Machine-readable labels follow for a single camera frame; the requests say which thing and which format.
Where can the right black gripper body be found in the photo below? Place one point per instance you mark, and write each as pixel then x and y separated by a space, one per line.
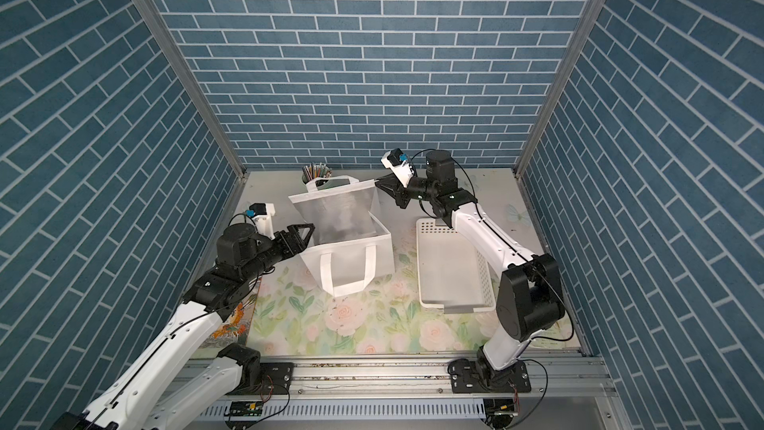
pixel 419 190

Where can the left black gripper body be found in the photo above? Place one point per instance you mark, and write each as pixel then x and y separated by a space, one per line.
pixel 282 250

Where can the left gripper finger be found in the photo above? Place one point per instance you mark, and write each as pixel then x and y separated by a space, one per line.
pixel 304 242
pixel 304 229

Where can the white insulated delivery bag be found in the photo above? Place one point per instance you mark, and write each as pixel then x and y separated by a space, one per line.
pixel 350 246

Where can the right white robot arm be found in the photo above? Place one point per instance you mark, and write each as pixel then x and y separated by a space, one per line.
pixel 528 289

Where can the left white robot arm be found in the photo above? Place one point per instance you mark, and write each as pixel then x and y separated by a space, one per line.
pixel 138 398

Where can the white plastic basket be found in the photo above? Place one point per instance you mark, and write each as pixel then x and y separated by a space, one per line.
pixel 452 276

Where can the colourful printed booklet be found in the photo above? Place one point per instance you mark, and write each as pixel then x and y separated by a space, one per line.
pixel 234 330

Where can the left green circuit board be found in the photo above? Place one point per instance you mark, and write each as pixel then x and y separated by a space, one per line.
pixel 245 409

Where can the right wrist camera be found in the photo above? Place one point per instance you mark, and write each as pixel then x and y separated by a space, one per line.
pixel 400 165

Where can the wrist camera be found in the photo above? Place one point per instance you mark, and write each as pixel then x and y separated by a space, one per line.
pixel 400 165
pixel 262 215

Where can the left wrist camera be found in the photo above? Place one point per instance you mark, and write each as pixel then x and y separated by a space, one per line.
pixel 262 215

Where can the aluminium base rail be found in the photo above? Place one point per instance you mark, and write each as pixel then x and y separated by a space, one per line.
pixel 552 385

